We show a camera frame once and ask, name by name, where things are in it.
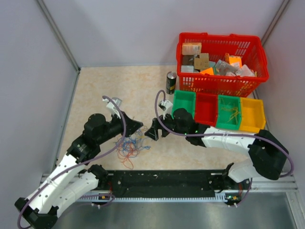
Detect clear plastic bags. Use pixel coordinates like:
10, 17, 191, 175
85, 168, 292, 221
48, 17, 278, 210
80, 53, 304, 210
214, 60, 256, 77

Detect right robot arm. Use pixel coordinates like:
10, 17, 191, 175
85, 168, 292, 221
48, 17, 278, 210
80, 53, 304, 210
145, 108, 288, 189

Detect orange packet in basket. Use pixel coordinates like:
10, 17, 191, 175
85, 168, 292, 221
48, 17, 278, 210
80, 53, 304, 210
225, 53, 243, 68

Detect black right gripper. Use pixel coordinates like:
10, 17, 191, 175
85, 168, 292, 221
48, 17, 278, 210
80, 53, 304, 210
145, 110, 188, 141

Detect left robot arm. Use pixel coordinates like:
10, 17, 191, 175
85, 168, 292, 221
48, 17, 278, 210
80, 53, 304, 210
15, 114, 143, 229

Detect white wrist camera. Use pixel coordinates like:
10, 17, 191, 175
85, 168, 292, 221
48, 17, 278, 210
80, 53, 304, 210
102, 97, 122, 119
158, 100, 173, 120

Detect brown cardboard box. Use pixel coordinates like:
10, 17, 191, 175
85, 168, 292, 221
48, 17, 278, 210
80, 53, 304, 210
194, 53, 210, 71

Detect left green bin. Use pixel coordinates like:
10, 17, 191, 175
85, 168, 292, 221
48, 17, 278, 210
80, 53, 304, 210
172, 90, 196, 118

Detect dark drink can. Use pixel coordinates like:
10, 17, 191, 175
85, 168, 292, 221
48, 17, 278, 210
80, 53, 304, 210
166, 72, 177, 94

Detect yellow bin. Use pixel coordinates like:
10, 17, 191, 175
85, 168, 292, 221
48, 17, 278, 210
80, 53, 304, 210
239, 97, 266, 133

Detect yellow wire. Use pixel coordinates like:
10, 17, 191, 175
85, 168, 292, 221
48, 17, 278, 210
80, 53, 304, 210
220, 106, 240, 125
218, 97, 233, 113

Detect green bin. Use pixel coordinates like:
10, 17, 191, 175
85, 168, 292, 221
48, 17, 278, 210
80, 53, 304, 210
216, 95, 242, 130
172, 90, 196, 118

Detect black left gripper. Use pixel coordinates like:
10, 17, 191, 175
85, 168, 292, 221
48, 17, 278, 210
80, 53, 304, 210
96, 110, 143, 145

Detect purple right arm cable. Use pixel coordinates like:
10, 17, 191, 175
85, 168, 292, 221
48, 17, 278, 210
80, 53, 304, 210
154, 89, 295, 208

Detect right green bin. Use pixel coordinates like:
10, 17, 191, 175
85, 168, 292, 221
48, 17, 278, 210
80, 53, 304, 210
216, 95, 242, 130

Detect red bin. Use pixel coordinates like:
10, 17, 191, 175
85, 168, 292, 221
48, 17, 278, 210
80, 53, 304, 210
194, 93, 218, 126

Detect blue orange wires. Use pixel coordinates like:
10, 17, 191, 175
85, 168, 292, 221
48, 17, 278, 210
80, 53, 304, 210
114, 116, 152, 170

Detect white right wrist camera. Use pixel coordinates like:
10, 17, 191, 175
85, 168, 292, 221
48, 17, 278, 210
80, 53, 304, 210
158, 100, 173, 120

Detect orange box in basket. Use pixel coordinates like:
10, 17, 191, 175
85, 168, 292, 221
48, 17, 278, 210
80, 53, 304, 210
181, 42, 202, 55

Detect red plastic basket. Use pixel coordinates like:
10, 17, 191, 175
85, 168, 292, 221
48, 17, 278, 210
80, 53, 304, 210
176, 32, 269, 97

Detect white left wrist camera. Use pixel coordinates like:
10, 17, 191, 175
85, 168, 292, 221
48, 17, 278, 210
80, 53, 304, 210
102, 97, 122, 119

